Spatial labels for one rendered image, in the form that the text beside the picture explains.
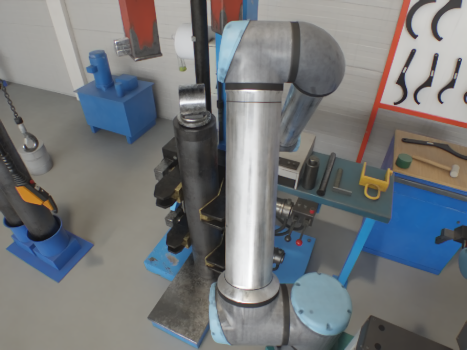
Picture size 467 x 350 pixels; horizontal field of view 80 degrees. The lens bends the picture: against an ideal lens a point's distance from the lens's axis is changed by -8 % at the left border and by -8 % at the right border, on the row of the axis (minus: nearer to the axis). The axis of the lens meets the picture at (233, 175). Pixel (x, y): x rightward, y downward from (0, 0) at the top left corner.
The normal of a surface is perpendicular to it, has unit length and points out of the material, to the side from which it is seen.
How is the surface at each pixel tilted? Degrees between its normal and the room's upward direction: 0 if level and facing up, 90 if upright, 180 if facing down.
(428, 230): 90
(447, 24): 90
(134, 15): 90
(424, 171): 0
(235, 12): 90
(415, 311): 0
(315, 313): 5
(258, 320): 66
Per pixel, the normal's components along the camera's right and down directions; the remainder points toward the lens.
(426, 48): -0.42, 0.59
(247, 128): -0.26, 0.26
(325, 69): 0.44, 0.62
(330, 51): 0.61, 0.15
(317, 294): 0.09, -0.75
